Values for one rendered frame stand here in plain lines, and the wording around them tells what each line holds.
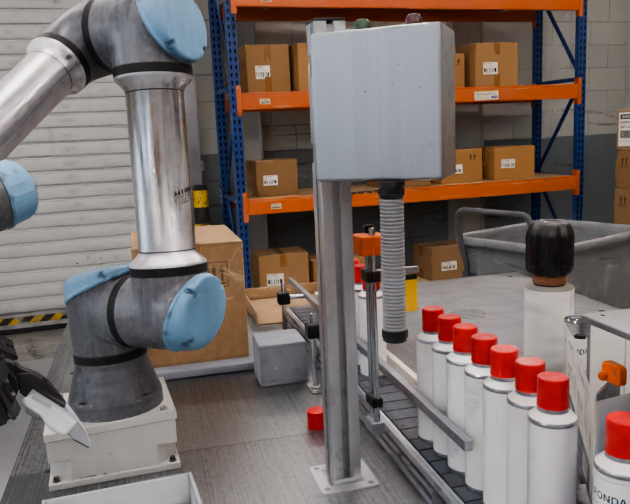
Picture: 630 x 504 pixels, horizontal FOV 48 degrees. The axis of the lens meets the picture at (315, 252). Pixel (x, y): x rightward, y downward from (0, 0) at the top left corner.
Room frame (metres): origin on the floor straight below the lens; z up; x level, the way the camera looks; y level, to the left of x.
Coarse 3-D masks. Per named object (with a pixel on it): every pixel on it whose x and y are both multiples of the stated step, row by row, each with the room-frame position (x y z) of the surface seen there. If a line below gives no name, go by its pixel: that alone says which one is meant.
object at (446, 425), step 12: (300, 288) 1.72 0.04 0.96; (312, 300) 1.59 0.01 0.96; (360, 348) 1.23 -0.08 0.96; (384, 372) 1.11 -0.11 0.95; (396, 372) 1.08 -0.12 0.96; (396, 384) 1.05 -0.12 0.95; (408, 384) 1.02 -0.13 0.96; (408, 396) 1.00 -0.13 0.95; (420, 396) 0.97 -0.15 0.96; (420, 408) 0.96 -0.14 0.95; (432, 408) 0.93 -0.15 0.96; (432, 420) 0.92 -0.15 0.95; (444, 420) 0.89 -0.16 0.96; (444, 432) 0.88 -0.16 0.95; (456, 432) 0.85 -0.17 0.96; (468, 444) 0.82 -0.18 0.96
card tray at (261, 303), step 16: (256, 288) 2.16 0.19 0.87; (272, 288) 2.17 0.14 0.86; (288, 288) 2.19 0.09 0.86; (304, 288) 2.20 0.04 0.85; (256, 304) 2.09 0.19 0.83; (272, 304) 2.08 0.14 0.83; (288, 304) 2.07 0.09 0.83; (304, 304) 2.07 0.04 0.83; (256, 320) 1.87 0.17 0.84; (272, 320) 1.90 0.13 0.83
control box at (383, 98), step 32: (352, 32) 0.91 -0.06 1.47; (384, 32) 0.89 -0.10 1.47; (416, 32) 0.88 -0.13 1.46; (448, 32) 0.91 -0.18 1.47; (320, 64) 0.93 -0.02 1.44; (352, 64) 0.91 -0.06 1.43; (384, 64) 0.89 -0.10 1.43; (416, 64) 0.88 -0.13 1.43; (448, 64) 0.91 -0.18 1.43; (320, 96) 0.93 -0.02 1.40; (352, 96) 0.91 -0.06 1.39; (384, 96) 0.89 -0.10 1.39; (416, 96) 0.88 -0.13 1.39; (448, 96) 0.91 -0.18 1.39; (320, 128) 0.93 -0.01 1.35; (352, 128) 0.91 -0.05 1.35; (384, 128) 0.90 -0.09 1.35; (416, 128) 0.88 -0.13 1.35; (448, 128) 0.90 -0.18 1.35; (320, 160) 0.93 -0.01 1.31; (352, 160) 0.91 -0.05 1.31; (384, 160) 0.90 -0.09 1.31; (416, 160) 0.88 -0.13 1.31; (448, 160) 0.90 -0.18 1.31
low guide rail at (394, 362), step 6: (390, 354) 1.31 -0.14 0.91; (390, 360) 1.29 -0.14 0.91; (396, 360) 1.28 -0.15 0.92; (396, 366) 1.26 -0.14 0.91; (402, 366) 1.24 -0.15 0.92; (402, 372) 1.23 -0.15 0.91; (408, 372) 1.21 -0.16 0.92; (408, 378) 1.20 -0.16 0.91; (414, 378) 1.18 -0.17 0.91; (414, 384) 1.18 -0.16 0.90
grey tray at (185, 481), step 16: (160, 480) 0.92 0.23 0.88; (176, 480) 0.92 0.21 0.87; (192, 480) 0.91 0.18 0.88; (64, 496) 0.88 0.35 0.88; (80, 496) 0.88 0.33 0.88; (96, 496) 0.89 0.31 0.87; (112, 496) 0.90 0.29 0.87; (128, 496) 0.90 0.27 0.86; (144, 496) 0.91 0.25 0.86; (160, 496) 0.92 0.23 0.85; (176, 496) 0.92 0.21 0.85; (192, 496) 0.91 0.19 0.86
